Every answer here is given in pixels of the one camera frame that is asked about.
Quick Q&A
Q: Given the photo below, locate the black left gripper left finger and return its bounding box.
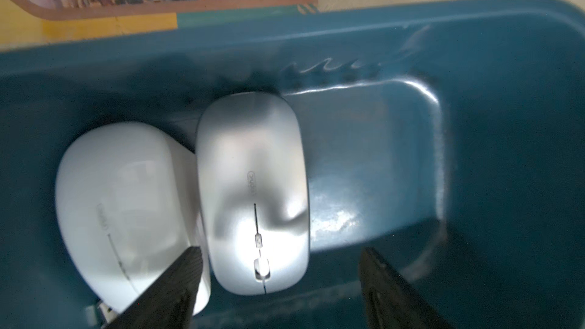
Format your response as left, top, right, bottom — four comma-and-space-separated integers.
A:
107, 247, 204, 329

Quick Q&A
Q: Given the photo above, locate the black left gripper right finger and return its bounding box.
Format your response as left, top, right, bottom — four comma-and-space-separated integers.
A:
359, 248, 451, 329

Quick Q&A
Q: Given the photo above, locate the teal plastic storage box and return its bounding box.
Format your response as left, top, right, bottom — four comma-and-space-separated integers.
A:
1, 0, 584, 328

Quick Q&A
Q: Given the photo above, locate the white rounded computer mouse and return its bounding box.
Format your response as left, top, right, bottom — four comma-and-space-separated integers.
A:
55, 122, 207, 313

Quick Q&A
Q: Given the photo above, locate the silver grey computer mouse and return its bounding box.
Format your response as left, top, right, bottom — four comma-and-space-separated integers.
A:
195, 92, 310, 295

